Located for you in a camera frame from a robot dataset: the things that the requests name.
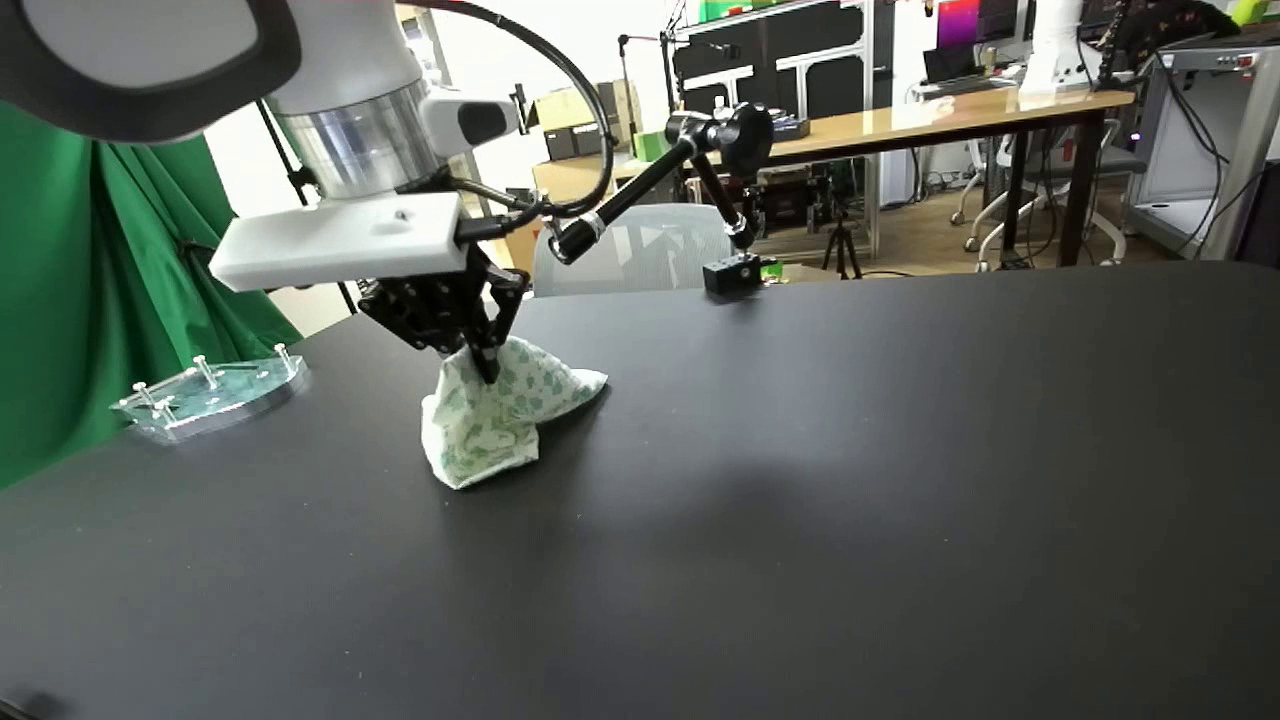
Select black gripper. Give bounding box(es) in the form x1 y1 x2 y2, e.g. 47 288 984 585
361 253 527 384

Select white green-patterned cloth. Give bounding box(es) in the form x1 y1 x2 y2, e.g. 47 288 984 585
419 337 609 492

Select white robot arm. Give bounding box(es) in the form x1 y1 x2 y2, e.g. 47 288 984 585
0 0 523 381

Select cardboard boxes on shelf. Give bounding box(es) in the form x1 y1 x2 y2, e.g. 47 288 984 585
530 79 635 159

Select clear acrylic plate with standoffs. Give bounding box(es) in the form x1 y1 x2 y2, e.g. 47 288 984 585
114 343 313 443

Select green backdrop curtain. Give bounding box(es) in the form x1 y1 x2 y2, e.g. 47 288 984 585
0 104 294 487

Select wooden desk with black legs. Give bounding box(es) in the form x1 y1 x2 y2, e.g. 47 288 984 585
527 85 1140 272

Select grey equipment cabinet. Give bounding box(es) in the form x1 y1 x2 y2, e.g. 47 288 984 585
1127 26 1280 261

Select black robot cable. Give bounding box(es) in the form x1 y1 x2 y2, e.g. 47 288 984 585
396 0 621 244

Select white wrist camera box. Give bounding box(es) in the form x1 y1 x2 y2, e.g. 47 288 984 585
208 192 469 293

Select black clamp-mounted camera arm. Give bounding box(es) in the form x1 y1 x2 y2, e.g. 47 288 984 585
549 99 774 298

